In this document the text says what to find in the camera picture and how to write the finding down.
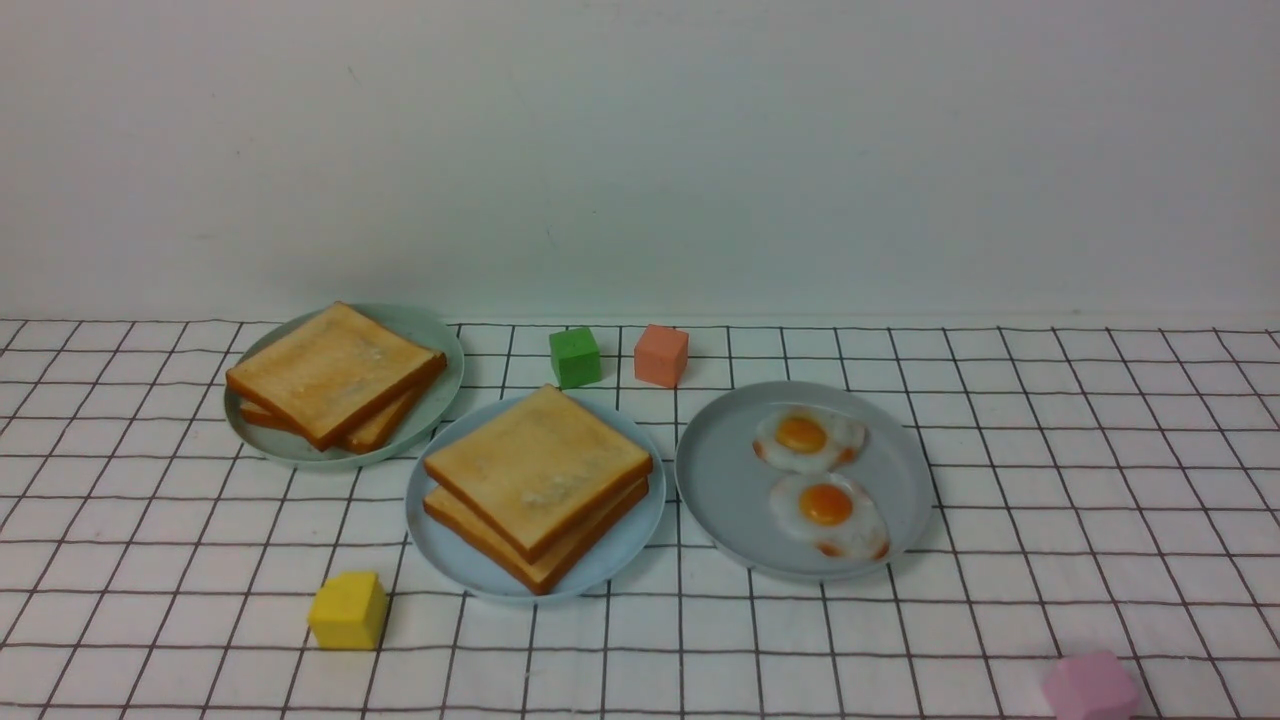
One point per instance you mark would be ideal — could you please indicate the yellow foam cube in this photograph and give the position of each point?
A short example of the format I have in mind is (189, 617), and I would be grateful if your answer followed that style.
(349, 612)

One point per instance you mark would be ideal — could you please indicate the orange foam cube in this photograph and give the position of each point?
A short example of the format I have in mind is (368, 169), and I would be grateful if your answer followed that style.
(661, 355)

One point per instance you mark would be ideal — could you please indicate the pale green plate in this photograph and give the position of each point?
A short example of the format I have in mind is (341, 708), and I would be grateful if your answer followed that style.
(413, 323)

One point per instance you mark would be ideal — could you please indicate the sandwich toast slice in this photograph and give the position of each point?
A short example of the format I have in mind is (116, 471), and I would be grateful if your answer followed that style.
(464, 549)
(537, 468)

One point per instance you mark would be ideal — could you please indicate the rear fried egg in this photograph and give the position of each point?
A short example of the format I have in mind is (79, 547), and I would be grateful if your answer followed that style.
(808, 439)

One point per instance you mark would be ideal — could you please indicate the upper stacked toast slice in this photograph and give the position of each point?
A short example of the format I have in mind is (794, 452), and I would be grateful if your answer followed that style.
(328, 375)

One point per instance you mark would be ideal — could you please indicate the light blue plate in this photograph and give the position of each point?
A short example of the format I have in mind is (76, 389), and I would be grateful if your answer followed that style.
(535, 498)

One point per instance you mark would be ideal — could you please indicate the stacked toast slice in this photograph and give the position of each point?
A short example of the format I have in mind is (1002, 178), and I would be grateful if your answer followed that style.
(370, 436)
(328, 375)

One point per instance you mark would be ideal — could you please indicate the pink foam cube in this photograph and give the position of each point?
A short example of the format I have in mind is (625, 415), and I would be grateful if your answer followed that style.
(1090, 685)

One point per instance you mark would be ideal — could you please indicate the green foam cube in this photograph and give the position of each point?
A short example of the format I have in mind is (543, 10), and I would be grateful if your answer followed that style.
(575, 357)

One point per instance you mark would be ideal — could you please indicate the fried egg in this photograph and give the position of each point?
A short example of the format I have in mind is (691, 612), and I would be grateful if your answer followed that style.
(831, 514)
(808, 439)

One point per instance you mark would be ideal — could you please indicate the lower fried egg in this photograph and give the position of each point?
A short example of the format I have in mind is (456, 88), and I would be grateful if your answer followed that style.
(831, 514)

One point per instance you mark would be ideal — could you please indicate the grey plate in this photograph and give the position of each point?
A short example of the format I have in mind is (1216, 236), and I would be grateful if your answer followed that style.
(725, 486)

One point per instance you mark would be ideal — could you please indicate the lower stacked toast slice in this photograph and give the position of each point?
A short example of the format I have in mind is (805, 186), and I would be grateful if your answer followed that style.
(370, 436)

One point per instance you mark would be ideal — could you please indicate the white checkered tablecloth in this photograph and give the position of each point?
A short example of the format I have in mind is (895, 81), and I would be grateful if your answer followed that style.
(1093, 489)

